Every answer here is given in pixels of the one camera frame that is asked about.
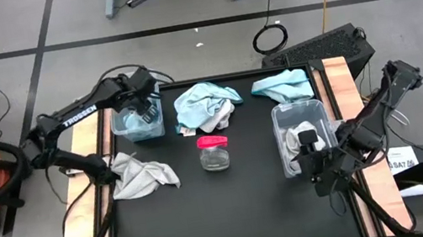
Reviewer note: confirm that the blue microfiber towel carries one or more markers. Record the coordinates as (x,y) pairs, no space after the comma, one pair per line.
(200,99)
(152,131)
(283,86)
(133,122)

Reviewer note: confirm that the grey microfiber towel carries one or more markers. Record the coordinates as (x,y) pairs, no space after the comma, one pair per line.
(293,139)
(218,119)
(140,176)

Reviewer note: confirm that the wooden table side board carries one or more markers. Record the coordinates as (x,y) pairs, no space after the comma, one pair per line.
(79,224)
(341,89)

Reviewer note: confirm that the clear spray bottle red trigger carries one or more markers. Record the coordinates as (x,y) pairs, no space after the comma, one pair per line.
(213,152)

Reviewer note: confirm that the clear plastic bin with label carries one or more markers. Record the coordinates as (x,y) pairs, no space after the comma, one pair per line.
(287,166)

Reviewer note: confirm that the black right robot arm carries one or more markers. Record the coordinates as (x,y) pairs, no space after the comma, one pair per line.
(387,99)

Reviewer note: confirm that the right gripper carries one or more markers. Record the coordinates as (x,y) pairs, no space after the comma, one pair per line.
(326,168)

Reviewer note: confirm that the white paper sign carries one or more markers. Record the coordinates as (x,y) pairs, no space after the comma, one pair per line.
(403,160)

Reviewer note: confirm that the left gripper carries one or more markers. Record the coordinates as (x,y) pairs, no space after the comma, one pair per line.
(141,89)

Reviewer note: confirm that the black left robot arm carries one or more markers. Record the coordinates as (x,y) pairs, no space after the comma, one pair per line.
(74,114)

